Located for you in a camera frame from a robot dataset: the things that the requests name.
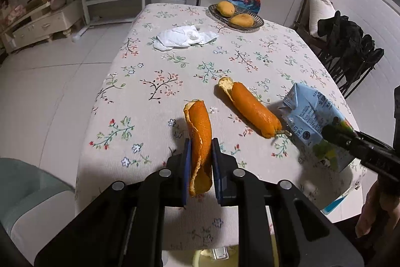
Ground light blue milk carton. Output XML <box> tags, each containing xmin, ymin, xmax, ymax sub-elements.
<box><xmin>279</xmin><ymin>83</ymin><xmax>357</xmax><ymax>171</ymax></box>

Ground curled orange peel piece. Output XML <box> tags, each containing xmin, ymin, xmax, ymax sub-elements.
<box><xmin>184</xmin><ymin>100</ymin><xmax>212</xmax><ymax>197</ymax></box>

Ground orange peel long piece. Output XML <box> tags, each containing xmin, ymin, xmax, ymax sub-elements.
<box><xmin>218</xmin><ymin>77</ymin><xmax>284</xmax><ymax>139</ymax></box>

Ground yellow plastic trash basin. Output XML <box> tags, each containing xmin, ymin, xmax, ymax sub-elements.
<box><xmin>192</xmin><ymin>232</ymin><xmax>281</xmax><ymax>267</ymax></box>

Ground person right hand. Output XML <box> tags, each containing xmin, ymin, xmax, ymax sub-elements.
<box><xmin>355</xmin><ymin>179</ymin><xmax>399</xmax><ymax>238</ymax></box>

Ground black folding chairs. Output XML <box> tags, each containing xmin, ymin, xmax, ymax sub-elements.
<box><xmin>317</xmin><ymin>12</ymin><xmax>385</xmax><ymax>98</ymax></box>

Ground floral tablecloth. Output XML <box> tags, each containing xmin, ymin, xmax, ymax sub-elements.
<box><xmin>74</xmin><ymin>3</ymin><xmax>366</xmax><ymax>252</ymax></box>

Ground white plastic bag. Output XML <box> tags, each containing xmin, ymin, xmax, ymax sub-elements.
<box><xmin>152</xmin><ymin>25</ymin><xmax>218</xmax><ymax>52</ymax></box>

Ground wooden chair with cushion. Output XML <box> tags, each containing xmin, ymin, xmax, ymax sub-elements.
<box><xmin>293</xmin><ymin>0</ymin><xmax>336</xmax><ymax>48</ymax></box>

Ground pale green sofa seat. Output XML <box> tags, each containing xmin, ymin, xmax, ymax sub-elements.
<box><xmin>1</xmin><ymin>158</ymin><xmax>75</xmax><ymax>266</ymax></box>

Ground yellow mango right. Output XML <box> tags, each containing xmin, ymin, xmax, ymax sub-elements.
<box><xmin>229</xmin><ymin>14</ymin><xmax>254</xmax><ymax>28</ymax></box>

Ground yellow mango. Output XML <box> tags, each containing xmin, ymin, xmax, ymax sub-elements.
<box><xmin>216</xmin><ymin>1</ymin><xmax>235</xmax><ymax>18</ymax></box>
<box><xmin>229</xmin><ymin>14</ymin><xmax>254</xmax><ymax>28</ymax></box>

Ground dark woven fruit plate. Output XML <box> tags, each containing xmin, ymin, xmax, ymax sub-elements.
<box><xmin>208</xmin><ymin>4</ymin><xmax>265</xmax><ymax>31</ymax></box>

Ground yellow mango left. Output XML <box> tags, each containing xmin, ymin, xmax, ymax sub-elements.
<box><xmin>216</xmin><ymin>1</ymin><xmax>235</xmax><ymax>18</ymax></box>

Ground white low tv cabinet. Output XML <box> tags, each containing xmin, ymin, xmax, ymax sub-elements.
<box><xmin>1</xmin><ymin>0</ymin><xmax>83</xmax><ymax>54</ymax></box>

